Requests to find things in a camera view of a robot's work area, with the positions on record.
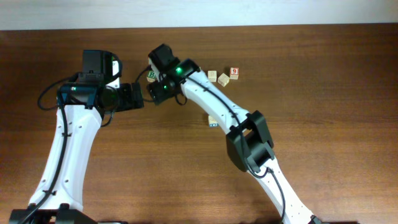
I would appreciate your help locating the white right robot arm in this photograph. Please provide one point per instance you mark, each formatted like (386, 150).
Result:
(248, 139)

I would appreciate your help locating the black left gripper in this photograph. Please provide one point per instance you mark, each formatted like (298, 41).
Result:
(127, 102)

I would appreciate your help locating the green B wooden block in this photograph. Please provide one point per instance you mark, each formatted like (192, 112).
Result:
(151, 77)

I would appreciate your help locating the blue edged wooden block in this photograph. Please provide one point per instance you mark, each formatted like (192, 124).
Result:
(212, 122)

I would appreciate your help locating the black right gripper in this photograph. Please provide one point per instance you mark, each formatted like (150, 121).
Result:
(152, 93)

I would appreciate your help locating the red nine wooden block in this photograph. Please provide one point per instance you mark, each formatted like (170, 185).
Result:
(234, 73)

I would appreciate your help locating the red I wooden block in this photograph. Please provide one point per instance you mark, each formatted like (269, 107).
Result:
(212, 75)

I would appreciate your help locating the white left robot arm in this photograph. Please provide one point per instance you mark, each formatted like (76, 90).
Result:
(83, 101)

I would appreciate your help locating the yellow edged wooden block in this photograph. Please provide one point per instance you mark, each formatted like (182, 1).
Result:
(223, 79)

